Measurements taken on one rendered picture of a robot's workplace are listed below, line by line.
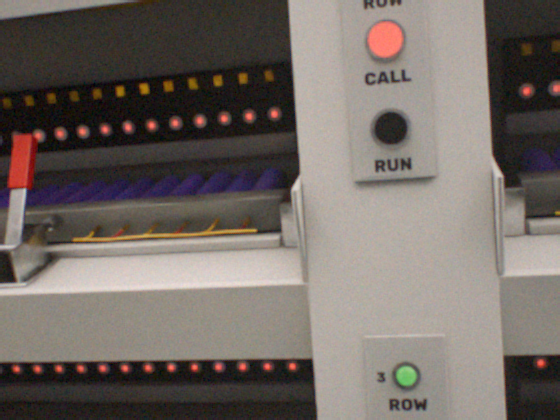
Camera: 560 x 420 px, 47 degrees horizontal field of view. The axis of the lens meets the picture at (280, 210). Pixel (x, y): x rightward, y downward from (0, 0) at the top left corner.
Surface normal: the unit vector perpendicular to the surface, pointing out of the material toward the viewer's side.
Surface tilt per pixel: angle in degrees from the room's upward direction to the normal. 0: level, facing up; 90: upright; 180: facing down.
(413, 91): 90
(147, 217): 105
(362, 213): 90
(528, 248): 15
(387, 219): 90
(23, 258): 90
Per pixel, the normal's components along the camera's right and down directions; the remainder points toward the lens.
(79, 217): -0.18, 0.33
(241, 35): -0.20, 0.06
